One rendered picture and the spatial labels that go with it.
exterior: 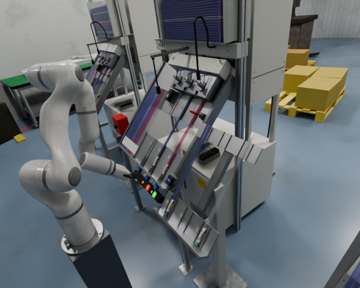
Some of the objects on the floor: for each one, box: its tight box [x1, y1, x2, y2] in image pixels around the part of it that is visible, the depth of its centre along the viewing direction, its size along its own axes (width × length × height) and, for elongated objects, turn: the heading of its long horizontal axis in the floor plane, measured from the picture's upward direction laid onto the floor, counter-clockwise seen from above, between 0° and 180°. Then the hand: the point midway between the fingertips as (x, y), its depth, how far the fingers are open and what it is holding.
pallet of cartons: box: [285, 45, 316, 71], centre depth 531 cm, size 125×86×48 cm
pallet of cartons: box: [265, 65, 349, 122], centre depth 358 cm, size 121×86×44 cm
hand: (134, 175), depth 132 cm, fingers closed
